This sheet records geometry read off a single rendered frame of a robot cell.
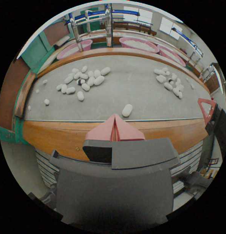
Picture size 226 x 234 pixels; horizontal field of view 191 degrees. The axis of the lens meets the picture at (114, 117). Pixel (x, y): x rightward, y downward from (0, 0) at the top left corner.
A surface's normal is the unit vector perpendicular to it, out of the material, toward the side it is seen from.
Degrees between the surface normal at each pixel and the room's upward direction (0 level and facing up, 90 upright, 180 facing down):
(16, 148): 90
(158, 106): 0
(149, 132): 0
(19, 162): 90
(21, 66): 90
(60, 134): 0
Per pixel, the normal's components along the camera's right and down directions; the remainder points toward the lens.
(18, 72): 1.00, -0.01
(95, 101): 0.00, -0.22
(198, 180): -0.56, -0.83
